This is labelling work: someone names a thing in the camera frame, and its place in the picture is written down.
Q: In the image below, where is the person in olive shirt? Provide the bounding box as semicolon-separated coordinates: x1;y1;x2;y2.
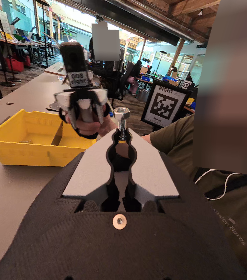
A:
150;114;247;280

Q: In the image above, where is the silver ventilation duct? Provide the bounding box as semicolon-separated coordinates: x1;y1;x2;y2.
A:
106;0;195;43

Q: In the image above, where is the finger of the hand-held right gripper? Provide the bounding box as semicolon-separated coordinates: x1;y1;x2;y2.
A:
54;91;78;130
92;89;108;124

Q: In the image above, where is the black light stand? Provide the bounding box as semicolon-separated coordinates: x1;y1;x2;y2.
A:
0;0;22;87

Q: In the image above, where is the person's right hand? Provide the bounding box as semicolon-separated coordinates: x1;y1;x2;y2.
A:
66;113;119;137

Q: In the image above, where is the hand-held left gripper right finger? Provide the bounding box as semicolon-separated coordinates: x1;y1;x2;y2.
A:
124;129;179;212

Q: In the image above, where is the red tool case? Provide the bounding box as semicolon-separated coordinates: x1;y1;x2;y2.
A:
5;55;31;72

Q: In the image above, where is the yellow plastic bin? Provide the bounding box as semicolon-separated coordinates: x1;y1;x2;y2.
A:
0;109;98;167

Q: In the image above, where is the black lanyard strap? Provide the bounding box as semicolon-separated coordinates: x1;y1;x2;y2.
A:
205;174;247;198

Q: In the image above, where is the silver hex bolt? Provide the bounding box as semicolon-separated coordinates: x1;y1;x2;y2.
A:
117;118;129;145

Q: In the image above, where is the silver hex nut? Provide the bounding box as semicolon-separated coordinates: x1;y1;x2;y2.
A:
114;107;131;120

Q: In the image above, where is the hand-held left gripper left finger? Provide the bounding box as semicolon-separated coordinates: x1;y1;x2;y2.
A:
63;129;118;212

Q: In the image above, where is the white cord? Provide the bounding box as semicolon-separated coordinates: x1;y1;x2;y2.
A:
194;168;240;200

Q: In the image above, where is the grey metal container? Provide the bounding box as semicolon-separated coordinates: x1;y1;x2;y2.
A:
138;90;150;103

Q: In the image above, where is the black framed marker sign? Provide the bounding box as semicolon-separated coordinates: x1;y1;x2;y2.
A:
141;80;192;132

